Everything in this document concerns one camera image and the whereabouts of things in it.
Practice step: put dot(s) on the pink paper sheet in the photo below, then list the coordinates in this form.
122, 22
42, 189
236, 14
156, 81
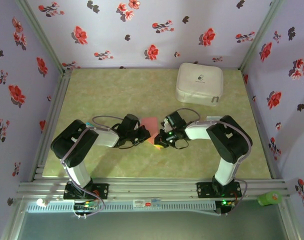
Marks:
150, 122

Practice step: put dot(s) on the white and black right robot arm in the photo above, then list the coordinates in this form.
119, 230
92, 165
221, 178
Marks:
229, 137

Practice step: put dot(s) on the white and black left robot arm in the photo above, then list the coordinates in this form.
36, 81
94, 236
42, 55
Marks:
72, 142

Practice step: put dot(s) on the clear plastic packet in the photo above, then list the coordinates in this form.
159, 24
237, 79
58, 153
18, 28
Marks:
213, 118

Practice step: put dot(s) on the teal plastic packet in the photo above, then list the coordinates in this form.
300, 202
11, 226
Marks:
89, 124

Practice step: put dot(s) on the white zippered case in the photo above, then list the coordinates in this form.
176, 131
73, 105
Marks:
199, 85

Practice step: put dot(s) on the white label with red mark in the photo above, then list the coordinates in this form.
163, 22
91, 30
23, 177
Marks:
142, 203

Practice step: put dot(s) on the small controller circuit board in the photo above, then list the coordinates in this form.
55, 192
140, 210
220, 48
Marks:
85, 205
228, 203

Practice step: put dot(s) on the white round knob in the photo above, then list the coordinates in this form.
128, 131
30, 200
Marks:
42, 202

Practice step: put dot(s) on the green plastic cup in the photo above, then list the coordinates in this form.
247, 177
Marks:
268, 199

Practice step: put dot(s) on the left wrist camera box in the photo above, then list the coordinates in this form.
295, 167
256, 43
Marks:
138, 125

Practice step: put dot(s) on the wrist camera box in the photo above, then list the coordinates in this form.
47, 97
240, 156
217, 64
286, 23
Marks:
165, 125
138, 125

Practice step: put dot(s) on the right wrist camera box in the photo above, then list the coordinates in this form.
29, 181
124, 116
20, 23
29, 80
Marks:
165, 125

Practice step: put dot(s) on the wide aluminium base rail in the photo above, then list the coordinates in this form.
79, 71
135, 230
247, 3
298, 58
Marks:
152, 187

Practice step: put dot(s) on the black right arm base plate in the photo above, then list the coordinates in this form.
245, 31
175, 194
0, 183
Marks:
204, 190

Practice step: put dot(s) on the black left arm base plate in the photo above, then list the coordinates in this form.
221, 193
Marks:
102, 191

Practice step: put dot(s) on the aluminium side rail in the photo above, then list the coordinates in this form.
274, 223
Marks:
255, 112
59, 95

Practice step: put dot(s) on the aluminium frame post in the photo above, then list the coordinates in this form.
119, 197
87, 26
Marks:
12, 226
261, 32
42, 32
289, 222

